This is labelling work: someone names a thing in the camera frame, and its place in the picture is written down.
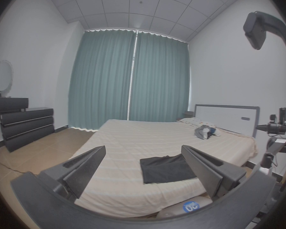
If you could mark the round white mirror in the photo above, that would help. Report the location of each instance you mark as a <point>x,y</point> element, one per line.
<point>2,77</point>

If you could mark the black T-shirt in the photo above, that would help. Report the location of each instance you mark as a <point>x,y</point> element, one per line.
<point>166,169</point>

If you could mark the black chest of drawers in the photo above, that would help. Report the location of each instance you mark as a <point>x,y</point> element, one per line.
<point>26,127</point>

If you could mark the bed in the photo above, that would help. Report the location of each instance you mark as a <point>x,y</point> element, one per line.
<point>133,137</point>

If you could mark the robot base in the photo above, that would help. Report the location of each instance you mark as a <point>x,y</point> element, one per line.
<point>171,211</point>

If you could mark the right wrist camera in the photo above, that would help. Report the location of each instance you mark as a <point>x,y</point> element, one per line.
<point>273,118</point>

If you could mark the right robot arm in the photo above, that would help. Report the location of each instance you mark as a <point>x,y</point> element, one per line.
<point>283,116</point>

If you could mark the pile of clothes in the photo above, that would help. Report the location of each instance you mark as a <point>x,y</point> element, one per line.
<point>203,132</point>

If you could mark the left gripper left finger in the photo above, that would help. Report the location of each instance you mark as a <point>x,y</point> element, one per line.
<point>81,173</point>

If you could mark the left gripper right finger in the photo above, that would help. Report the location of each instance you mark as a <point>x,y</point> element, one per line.
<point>209,173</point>

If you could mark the white printed pillow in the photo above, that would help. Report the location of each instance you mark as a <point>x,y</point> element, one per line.
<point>195,122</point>

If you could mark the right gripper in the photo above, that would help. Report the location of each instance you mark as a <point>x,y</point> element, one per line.
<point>275,128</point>

